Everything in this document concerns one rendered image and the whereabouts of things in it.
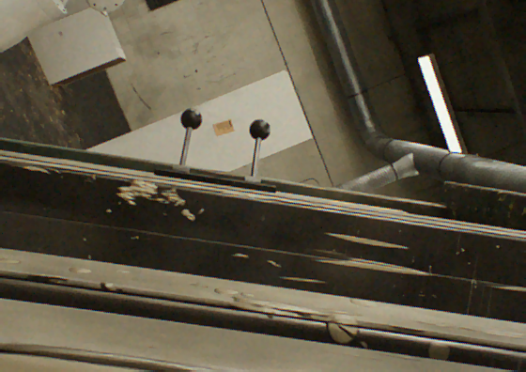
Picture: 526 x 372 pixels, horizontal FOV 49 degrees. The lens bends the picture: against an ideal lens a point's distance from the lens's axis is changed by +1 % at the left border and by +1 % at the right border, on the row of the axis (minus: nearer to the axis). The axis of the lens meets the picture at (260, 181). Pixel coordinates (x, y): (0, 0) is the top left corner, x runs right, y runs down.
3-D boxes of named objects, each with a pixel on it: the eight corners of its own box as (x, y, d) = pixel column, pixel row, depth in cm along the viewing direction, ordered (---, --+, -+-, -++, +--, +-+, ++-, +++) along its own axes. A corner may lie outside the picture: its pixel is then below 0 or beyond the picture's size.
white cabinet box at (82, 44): (38, 33, 596) (103, 7, 596) (62, 85, 604) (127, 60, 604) (23, 26, 551) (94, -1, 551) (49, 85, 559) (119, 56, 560)
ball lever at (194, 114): (168, 181, 96) (182, 114, 102) (191, 184, 96) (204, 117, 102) (167, 170, 93) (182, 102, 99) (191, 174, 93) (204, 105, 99)
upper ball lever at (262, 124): (239, 192, 97) (249, 124, 103) (261, 194, 97) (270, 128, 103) (240, 181, 93) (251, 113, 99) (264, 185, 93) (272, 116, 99)
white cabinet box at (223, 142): (65, 159, 513) (279, 73, 514) (92, 219, 522) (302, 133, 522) (43, 166, 453) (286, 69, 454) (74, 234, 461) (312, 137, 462)
